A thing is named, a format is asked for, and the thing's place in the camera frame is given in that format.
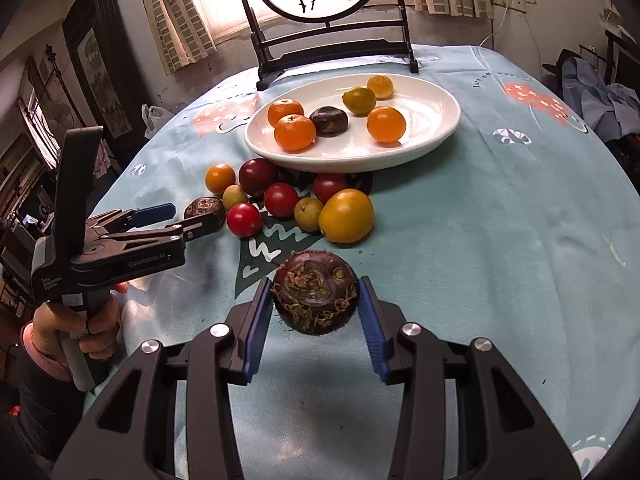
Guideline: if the light blue printed tablecloth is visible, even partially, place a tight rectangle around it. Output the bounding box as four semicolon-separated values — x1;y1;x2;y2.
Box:
82;44;640;480

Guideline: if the small yellow green fruit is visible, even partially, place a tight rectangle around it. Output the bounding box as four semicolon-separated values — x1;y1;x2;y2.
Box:
294;197;325;233
222;185;249;211

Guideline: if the blue cloth pile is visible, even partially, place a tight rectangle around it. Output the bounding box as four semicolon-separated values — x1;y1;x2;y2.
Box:
560;55;640;142

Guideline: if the large yellow-orange tomato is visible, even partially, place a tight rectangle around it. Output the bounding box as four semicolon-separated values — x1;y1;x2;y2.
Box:
318;188;375;244

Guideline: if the round painted table screen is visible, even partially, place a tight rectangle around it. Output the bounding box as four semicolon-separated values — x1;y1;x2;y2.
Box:
227;0;420;92

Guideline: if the green yellow citrus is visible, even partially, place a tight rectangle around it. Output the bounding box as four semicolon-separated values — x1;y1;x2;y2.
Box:
342;87;377;116

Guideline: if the person's left hand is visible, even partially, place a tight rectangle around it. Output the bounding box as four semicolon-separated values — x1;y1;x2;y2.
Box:
32;282;129;370

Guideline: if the small mandarin orange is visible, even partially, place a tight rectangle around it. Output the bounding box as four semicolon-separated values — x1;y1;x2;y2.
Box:
366;74;395;100

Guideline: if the dark red tomato back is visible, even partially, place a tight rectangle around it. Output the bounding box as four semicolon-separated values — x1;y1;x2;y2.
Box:
238;158;280;197

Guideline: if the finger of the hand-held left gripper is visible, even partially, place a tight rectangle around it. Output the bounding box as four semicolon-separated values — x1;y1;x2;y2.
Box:
94;215;224;257
86;202;177;234

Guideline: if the red cherry tomato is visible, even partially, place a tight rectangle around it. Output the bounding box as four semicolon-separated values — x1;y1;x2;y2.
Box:
263;182;299;218
227;203;263;238
312;173;348;205

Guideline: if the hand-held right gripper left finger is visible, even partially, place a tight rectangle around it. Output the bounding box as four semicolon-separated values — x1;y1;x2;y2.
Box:
52;276;275;480

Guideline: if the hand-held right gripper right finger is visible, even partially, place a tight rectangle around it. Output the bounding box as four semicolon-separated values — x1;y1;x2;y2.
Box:
357;275;583;480

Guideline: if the dark framed wall picture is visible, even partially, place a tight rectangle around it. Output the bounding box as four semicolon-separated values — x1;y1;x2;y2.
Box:
62;0;151;142

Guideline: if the large dark water chestnut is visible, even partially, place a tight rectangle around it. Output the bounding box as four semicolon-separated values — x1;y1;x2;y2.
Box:
271;249;360;336

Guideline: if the person's left forearm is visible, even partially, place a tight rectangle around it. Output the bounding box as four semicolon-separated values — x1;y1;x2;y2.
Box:
0;324;88;467

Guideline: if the white cable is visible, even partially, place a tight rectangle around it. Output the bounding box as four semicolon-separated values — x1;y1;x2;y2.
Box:
479;4;512;52

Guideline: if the white plastic bag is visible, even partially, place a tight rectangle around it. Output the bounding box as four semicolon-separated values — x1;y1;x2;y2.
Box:
141;104;174;134

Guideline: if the white oval plate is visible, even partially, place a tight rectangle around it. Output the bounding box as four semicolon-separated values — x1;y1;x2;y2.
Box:
243;73;461;174

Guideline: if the small orange tomato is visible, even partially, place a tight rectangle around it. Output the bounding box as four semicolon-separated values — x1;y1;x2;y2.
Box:
205;163;237;195

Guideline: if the small brown water chestnut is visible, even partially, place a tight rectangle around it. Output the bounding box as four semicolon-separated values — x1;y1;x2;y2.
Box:
183;196;227;233

